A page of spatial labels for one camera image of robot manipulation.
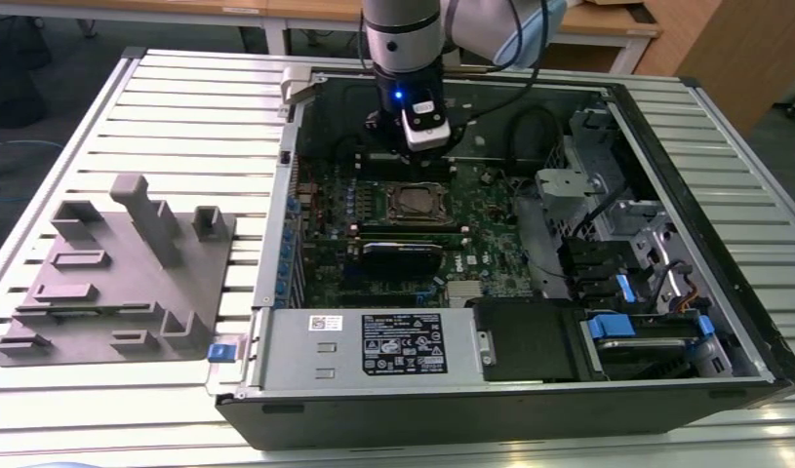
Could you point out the wooden desk white frame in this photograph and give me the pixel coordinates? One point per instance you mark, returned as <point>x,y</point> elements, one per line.
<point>175,6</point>

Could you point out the grey parts rack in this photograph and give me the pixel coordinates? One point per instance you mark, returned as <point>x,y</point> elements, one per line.
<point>130,292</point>

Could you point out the black office chair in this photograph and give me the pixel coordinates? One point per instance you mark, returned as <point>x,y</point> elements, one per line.
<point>13,92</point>

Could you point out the black plastic bracket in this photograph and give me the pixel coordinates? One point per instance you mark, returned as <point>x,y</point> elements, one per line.
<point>595,263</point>

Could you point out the black graphics card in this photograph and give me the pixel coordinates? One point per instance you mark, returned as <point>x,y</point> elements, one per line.
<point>400,268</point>

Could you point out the blue plastic latch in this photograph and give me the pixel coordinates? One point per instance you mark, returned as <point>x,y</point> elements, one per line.
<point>623,288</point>

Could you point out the silver chipset heatsink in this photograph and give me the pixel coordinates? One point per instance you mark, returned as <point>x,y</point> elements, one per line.
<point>465,291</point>

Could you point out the wooden cabinet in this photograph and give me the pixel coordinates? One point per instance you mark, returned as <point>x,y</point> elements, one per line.
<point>749,49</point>

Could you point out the silver power supply unit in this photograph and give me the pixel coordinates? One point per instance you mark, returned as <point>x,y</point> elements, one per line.
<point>292,351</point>

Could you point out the black PC case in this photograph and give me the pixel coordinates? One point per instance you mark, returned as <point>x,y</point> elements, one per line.
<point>436,424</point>

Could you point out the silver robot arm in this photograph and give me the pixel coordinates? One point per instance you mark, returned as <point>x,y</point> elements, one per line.
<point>403,39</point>

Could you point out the silver metal bracket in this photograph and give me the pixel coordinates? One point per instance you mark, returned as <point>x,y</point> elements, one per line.
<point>566,187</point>

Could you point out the blue disk carrier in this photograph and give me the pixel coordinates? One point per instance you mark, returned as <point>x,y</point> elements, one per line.
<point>610,325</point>

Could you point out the blue plastic clip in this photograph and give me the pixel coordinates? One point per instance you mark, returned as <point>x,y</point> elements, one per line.
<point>222,353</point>

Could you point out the green motherboard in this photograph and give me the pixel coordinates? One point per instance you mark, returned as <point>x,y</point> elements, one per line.
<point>501,246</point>

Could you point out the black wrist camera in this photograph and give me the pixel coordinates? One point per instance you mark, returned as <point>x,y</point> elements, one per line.
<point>378,122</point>

